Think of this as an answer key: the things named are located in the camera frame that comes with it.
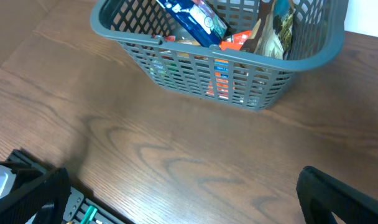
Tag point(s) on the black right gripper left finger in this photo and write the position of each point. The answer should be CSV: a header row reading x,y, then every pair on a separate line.
x,y
46,196

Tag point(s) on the orange Redoxon box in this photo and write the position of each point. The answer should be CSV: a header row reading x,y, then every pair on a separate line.
x,y
221,68

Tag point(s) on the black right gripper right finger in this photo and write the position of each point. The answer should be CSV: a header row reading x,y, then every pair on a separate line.
x,y
322,198

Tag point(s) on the green lid spice jar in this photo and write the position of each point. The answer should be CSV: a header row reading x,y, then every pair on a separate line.
x,y
157,69

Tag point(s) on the blue toothpaste box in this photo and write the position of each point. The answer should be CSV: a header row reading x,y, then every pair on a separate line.
x,y
198,19

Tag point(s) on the brown Nescafe Gold bag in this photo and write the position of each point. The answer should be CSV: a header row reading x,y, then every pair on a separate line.
x,y
272,34

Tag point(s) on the grey plastic basket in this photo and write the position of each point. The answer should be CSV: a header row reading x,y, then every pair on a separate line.
x,y
255,81

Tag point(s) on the orange tan biscuit packet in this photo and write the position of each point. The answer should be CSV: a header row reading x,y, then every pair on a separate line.
x,y
234,41

